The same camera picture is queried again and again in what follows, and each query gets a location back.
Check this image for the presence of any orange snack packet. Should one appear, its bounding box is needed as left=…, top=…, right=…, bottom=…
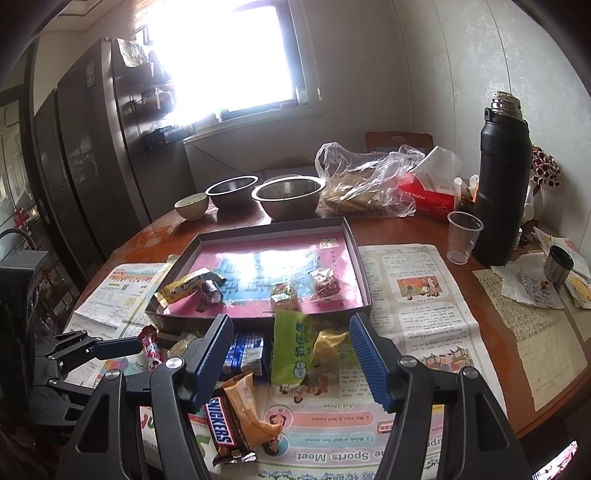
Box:
left=221, top=373, right=283, bottom=449

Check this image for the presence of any bright window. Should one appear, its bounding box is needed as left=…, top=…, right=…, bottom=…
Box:
left=148, top=0, right=324, bottom=123

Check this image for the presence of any green snack packet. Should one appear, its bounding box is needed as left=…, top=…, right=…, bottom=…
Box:
left=270, top=308, right=321, bottom=387

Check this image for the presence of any small ceramic bowl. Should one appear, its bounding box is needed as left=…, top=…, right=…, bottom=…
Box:
left=174, top=192, right=209, bottom=221

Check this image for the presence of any wooden chair back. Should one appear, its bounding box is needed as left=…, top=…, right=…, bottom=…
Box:
left=365, top=131, right=433, bottom=155

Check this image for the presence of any clear golden snack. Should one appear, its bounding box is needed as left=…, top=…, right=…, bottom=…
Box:
left=167, top=331, right=200, bottom=361

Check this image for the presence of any silver pill blister pack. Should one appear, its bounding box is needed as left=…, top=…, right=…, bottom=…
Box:
left=518, top=271, right=555, bottom=305

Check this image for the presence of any brown chocolate bar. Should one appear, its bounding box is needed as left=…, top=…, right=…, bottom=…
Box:
left=202, top=394, right=258, bottom=466

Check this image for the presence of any small green label snack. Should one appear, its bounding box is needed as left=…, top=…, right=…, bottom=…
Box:
left=269, top=283, right=302, bottom=313

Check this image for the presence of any grey cardboard box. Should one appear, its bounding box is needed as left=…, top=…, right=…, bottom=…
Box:
left=144, top=216, right=374, bottom=329

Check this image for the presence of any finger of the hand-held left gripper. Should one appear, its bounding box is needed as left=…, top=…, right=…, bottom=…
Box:
left=32, top=376, right=116, bottom=418
left=34, top=330, right=141, bottom=364

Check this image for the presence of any small steel bowl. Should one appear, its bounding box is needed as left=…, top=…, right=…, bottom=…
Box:
left=204, top=175, right=259, bottom=212

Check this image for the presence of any red hanging ornament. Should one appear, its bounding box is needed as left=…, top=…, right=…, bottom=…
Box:
left=13, top=208, right=40, bottom=232

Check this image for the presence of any dark refrigerator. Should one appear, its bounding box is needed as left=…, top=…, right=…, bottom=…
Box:
left=28, top=37, right=153, bottom=278

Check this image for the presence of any handwritten paper sheet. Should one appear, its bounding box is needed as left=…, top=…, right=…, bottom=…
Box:
left=472, top=267, right=583, bottom=412

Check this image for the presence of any blue biscuit packet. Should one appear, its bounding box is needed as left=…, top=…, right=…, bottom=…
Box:
left=223, top=332, right=267, bottom=376

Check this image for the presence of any yellow printed leaflet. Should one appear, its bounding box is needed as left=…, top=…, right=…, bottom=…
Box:
left=533, top=226, right=591, bottom=310

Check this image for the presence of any printed newspaper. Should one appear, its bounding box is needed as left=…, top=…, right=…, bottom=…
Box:
left=62, top=244, right=506, bottom=480

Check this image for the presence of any pink workbook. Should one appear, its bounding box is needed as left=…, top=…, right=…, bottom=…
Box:
left=161, top=231, right=365, bottom=317

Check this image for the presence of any clear red brown snack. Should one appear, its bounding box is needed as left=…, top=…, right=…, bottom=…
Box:
left=308, top=267, right=343, bottom=303

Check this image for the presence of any red patterned cloth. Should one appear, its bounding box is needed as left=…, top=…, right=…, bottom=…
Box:
left=531, top=440, right=580, bottom=480

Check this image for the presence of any black wall rack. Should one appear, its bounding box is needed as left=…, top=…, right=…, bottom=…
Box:
left=113, top=28, right=195, bottom=153

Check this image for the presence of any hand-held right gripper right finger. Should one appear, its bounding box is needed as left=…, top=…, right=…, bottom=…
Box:
left=349, top=314, right=522, bottom=480

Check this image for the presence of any clear plastic bag of food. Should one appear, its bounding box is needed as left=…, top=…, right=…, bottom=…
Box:
left=315, top=142, right=426, bottom=219

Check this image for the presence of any yellow green snack pouch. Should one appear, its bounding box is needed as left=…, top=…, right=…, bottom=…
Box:
left=313, top=329, right=358, bottom=370

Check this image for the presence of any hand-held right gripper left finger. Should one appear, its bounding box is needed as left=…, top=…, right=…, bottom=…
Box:
left=55, top=314, right=234, bottom=480

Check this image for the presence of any steel thermos cap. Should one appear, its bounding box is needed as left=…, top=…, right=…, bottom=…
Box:
left=543, top=246, right=574, bottom=284

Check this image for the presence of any large steel bowl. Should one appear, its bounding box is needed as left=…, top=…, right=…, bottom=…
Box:
left=250, top=175, right=326, bottom=220

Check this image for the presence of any red panda print snack packet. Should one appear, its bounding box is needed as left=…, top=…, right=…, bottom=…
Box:
left=140, top=324, right=165, bottom=371

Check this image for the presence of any red tissue box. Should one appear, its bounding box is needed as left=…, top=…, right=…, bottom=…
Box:
left=398, top=145, right=465, bottom=220

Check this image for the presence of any clear plastic cup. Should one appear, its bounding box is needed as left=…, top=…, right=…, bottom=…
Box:
left=446, top=211, right=485, bottom=265

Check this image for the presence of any crumpled white paper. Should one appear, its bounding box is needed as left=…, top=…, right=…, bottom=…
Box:
left=501, top=256, right=566, bottom=308

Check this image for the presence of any yellow snack packet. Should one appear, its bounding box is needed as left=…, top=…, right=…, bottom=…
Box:
left=154, top=269, right=228, bottom=309

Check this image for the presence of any red white beaded ornament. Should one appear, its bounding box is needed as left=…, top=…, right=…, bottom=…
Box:
left=531, top=147, right=561, bottom=188

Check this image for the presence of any black thermos flask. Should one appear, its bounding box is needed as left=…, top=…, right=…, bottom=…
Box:
left=471, top=91, right=534, bottom=267

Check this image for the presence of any dark brown cake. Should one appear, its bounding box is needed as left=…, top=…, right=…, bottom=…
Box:
left=199, top=278, right=223, bottom=306

